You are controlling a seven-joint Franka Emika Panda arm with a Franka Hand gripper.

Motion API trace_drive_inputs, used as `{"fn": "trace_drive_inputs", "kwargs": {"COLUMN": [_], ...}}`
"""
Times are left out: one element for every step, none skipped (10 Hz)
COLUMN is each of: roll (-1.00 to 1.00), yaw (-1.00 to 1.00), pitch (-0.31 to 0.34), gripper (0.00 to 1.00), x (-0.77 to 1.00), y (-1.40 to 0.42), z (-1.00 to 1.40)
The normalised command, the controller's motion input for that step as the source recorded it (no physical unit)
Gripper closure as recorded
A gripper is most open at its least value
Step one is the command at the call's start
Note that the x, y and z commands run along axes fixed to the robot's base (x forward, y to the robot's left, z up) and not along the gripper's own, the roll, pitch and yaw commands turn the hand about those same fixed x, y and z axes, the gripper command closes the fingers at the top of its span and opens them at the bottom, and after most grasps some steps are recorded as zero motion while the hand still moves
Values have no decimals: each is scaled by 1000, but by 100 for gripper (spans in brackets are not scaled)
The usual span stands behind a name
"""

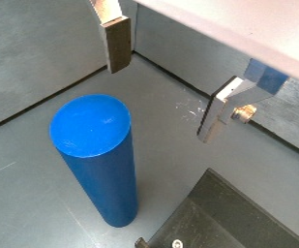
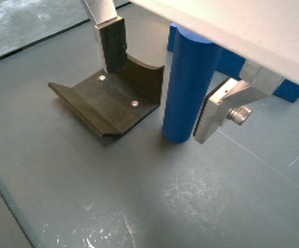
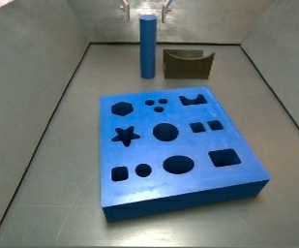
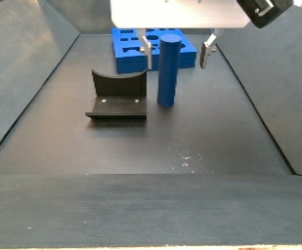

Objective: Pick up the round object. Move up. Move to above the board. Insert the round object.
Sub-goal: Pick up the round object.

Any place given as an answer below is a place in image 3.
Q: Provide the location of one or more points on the blue round cylinder peg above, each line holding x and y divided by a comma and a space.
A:
147, 45

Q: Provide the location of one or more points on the black curved cradle stand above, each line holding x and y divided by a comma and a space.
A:
187, 64

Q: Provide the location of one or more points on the blue shape-sorting board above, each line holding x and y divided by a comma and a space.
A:
172, 153

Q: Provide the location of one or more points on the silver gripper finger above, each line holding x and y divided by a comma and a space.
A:
166, 9

